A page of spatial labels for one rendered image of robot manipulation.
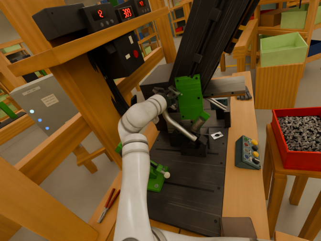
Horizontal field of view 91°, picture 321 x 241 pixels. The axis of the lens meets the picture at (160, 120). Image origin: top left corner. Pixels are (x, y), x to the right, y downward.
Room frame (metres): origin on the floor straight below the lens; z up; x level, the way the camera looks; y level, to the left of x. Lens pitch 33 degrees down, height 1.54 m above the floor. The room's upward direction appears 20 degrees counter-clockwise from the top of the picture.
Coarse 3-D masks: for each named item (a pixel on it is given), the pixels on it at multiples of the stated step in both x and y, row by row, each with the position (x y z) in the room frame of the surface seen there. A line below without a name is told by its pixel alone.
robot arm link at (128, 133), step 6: (120, 120) 0.41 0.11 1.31; (126, 120) 0.39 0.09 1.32; (120, 126) 0.40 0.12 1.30; (126, 126) 0.39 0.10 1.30; (132, 126) 0.38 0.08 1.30; (120, 132) 0.38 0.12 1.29; (126, 132) 0.38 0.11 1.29; (132, 132) 0.39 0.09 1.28; (138, 132) 0.40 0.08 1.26; (120, 138) 0.36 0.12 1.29; (126, 138) 0.33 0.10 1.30; (132, 138) 0.33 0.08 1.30; (138, 138) 0.32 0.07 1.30; (144, 138) 0.33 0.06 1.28
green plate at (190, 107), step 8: (176, 80) 0.69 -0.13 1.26; (184, 80) 0.66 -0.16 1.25; (192, 80) 0.64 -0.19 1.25; (200, 80) 0.63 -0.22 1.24; (176, 88) 0.68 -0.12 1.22; (184, 88) 0.66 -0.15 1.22; (192, 88) 0.64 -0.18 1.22; (200, 88) 0.62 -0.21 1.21; (184, 96) 0.65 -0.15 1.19; (192, 96) 0.63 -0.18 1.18; (200, 96) 0.61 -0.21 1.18; (184, 104) 0.65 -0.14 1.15; (192, 104) 0.63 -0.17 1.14; (200, 104) 0.61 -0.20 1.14; (184, 112) 0.64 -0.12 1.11; (192, 112) 0.62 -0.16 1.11; (200, 112) 0.60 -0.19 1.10
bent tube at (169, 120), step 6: (174, 90) 0.68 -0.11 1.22; (168, 96) 0.67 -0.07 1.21; (162, 114) 0.67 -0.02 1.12; (168, 114) 0.67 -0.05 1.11; (168, 120) 0.65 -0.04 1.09; (174, 120) 0.65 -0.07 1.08; (174, 126) 0.63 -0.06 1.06; (180, 126) 0.62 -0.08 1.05; (186, 132) 0.59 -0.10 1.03; (192, 138) 0.57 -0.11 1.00
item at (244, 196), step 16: (240, 112) 0.74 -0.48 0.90; (240, 128) 0.62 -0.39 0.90; (256, 128) 0.58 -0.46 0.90; (240, 176) 0.36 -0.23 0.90; (256, 176) 0.34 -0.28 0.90; (224, 192) 0.33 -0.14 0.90; (240, 192) 0.30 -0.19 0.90; (256, 192) 0.28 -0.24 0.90; (224, 208) 0.27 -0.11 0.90; (240, 208) 0.25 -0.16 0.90; (256, 208) 0.24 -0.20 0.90; (256, 224) 0.19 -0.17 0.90
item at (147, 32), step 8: (104, 0) 5.99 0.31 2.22; (120, 0) 6.47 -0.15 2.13; (152, 24) 7.48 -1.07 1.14; (136, 32) 6.61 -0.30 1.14; (144, 32) 7.39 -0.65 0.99; (152, 32) 7.44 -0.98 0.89; (144, 40) 6.74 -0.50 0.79; (144, 48) 7.30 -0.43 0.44; (152, 48) 7.21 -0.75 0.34; (144, 56) 6.61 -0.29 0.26
